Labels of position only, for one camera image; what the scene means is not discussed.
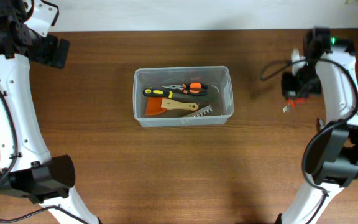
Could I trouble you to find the small red cutting pliers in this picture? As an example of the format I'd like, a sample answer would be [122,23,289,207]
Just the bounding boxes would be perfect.
[283,98,306,113]

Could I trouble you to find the orange socket bit holder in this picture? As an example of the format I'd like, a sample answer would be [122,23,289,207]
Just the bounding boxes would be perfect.
[185,105,213,118]

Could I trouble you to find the metal file yellow black handle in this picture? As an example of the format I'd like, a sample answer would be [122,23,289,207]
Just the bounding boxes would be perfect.
[142,88,217,101]

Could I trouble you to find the long nose pliers orange black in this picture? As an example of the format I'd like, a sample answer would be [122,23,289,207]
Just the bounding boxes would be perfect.
[163,83,208,96]

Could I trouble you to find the clear plastic container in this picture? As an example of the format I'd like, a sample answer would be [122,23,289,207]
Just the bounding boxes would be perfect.
[132,66,234,127]

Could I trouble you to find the orange scraper wooden handle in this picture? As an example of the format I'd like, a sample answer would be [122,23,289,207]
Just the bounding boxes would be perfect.
[145,97,199,116]

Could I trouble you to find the yellow black screwdriver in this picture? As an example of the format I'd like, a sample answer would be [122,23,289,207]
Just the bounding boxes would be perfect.
[317,118,325,131]

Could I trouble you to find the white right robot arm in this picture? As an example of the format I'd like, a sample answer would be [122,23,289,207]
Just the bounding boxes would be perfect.
[276,27,358,223]

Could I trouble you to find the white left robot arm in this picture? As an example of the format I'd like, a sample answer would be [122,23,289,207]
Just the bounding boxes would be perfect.
[0,0,99,223]

